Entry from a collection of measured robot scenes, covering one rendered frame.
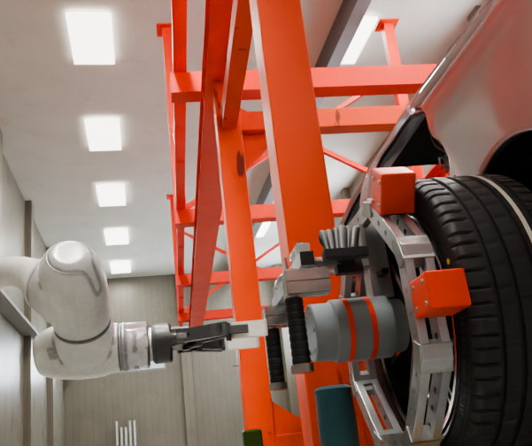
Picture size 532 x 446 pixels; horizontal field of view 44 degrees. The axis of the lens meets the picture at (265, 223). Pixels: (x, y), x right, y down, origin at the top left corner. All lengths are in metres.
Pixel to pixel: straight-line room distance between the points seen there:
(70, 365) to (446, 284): 0.68
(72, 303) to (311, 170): 1.19
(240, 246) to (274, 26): 1.94
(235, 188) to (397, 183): 2.85
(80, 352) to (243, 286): 2.82
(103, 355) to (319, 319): 0.47
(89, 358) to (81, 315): 0.11
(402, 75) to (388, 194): 4.16
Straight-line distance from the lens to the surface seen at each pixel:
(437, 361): 1.27
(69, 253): 1.13
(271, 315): 1.63
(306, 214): 2.09
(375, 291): 1.52
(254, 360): 3.92
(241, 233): 4.09
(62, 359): 1.25
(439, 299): 1.20
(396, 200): 1.41
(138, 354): 1.25
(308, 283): 1.31
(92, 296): 1.14
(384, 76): 5.47
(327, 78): 5.34
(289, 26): 2.42
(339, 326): 1.44
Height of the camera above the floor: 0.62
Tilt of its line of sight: 19 degrees up
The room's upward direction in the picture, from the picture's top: 7 degrees counter-clockwise
